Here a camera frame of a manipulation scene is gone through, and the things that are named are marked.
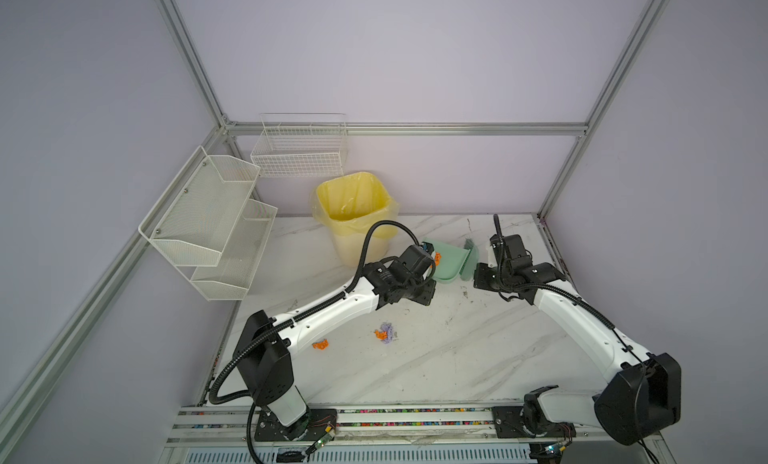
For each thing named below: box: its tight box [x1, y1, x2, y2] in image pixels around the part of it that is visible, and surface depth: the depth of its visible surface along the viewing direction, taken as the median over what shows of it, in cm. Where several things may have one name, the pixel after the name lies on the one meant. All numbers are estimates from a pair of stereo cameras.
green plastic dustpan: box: [424, 237, 471, 283], surface depth 84 cm
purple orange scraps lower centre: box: [374, 322, 394, 344], surface depth 90 cm
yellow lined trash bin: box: [311, 172, 400, 267], surface depth 100 cm
